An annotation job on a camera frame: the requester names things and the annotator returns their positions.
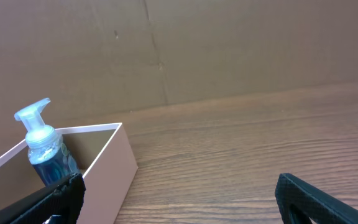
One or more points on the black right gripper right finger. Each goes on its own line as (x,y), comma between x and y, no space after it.
(300,202)

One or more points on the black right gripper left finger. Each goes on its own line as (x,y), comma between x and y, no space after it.
(60,202)

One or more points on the clear plastic bottle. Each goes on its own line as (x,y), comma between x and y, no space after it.
(47,152)

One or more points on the white cardboard box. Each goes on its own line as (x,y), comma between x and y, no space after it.
(105,158)

